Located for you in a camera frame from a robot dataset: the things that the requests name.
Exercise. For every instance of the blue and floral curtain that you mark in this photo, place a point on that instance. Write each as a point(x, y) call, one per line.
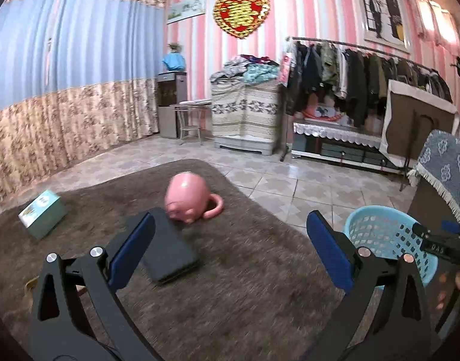
point(77, 77)

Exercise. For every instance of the low tv cabinet lace cover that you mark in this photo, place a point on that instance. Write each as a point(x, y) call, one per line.
point(339, 145)

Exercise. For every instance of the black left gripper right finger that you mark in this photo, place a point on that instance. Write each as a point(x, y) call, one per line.
point(384, 313)

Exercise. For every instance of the pile of folded clothes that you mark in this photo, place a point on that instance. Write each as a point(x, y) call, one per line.
point(246, 69)

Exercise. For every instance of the landscape wall picture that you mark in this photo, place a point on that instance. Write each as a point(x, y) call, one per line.
point(185, 9)

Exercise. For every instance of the red gold heart wall decoration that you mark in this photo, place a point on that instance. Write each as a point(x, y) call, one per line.
point(240, 18)

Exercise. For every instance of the cabinet with patterned cover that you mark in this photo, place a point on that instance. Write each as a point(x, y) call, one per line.
point(246, 117)

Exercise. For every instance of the framed couple wall picture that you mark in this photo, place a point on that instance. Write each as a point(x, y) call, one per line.
point(385, 23)

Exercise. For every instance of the black rectangular case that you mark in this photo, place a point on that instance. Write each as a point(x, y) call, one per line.
point(152, 240)

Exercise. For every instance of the covered television back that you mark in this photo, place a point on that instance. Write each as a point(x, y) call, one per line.
point(411, 114)

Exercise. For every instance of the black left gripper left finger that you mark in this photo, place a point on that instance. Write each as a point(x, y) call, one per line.
point(77, 314)

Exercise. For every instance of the blue patterned fringed cloth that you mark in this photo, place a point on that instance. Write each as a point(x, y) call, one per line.
point(439, 165)

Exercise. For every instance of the blue cover on dispenser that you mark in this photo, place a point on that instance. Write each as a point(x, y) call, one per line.
point(174, 61)

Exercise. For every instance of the dark brown sofa side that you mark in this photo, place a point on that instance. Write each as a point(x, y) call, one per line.
point(439, 230)

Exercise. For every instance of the grey water dispenser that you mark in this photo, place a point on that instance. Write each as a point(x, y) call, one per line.
point(171, 89)

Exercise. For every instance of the small metal stool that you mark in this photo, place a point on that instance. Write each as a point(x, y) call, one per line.
point(189, 114)

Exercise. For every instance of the clothes rack with dark garments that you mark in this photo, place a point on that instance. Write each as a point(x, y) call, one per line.
point(327, 82)

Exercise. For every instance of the brown shaggy table cover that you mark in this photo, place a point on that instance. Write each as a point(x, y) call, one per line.
point(259, 293)

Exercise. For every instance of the green white tissue box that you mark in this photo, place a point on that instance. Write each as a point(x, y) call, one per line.
point(42, 214)

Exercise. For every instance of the pink ceramic mug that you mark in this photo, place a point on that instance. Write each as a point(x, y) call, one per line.
point(188, 199)

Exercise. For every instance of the light blue plastic trash basket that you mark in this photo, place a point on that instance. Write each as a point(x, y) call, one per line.
point(387, 232)

